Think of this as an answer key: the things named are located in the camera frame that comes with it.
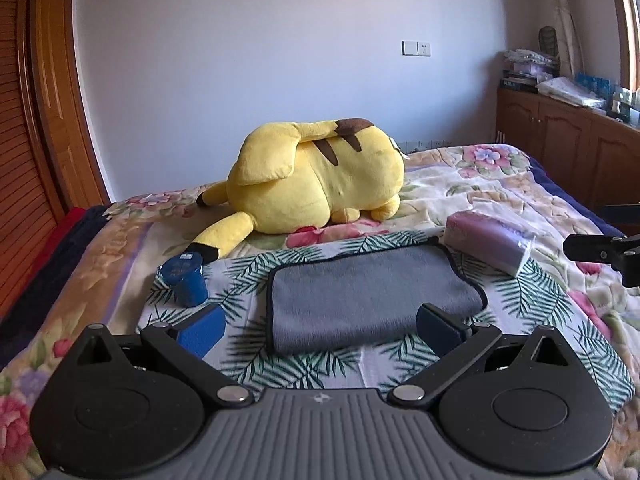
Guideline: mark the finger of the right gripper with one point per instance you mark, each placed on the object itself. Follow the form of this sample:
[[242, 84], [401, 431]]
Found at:
[[592, 248], [621, 213]]

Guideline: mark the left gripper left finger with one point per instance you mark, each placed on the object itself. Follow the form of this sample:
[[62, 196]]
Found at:
[[180, 349]]

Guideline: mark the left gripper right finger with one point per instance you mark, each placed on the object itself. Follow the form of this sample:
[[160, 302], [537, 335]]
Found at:
[[458, 346]]

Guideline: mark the purple and grey towel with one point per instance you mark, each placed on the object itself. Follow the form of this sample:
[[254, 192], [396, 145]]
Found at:
[[360, 299]]

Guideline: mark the wooden room door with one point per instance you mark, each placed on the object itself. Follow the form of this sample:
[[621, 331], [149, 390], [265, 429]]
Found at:
[[62, 114]]

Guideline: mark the wooden side cabinet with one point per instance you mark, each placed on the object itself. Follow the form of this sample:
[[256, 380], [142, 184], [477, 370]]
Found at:
[[591, 157]]

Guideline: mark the blue cylindrical container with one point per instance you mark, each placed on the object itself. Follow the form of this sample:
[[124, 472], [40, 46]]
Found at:
[[183, 274]]

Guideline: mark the palm leaf print cloth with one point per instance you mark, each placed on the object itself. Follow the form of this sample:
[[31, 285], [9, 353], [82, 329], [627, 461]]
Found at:
[[237, 343]]

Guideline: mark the purple tissue pack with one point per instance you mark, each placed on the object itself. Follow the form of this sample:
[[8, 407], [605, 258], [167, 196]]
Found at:
[[501, 244]]

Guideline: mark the floral bed blanket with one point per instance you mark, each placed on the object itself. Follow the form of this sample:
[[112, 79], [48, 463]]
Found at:
[[116, 284]]

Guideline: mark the bottles on cabinet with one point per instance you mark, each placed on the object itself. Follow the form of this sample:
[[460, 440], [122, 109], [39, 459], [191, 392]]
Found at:
[[621, 107]]

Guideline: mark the blue boxes on cabinet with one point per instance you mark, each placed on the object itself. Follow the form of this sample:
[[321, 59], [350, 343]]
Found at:
[[602, 87]]

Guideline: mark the white folded cloth bundle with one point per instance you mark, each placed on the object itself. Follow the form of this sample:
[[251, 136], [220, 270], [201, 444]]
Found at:
[[567, 91]]

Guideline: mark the dark navy red blanket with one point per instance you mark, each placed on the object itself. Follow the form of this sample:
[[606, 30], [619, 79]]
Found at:
[[53, 267]]

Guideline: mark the stack of folded linens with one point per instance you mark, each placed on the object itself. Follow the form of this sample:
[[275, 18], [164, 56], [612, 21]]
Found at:
[[524, 70]]

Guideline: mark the yellow Pikachu plush toy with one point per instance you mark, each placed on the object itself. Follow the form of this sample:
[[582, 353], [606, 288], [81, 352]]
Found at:
[[292, 175]]

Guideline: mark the wooden slatted wardrobe door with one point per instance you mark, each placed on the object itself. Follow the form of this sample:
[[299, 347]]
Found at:
[[30, 205]]

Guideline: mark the wooden window frame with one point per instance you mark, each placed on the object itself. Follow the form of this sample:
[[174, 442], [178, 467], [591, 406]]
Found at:
[[627, 14]]

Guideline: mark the white wall switch socket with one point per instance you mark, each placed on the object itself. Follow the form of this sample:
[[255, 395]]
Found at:
[[416, 48]]

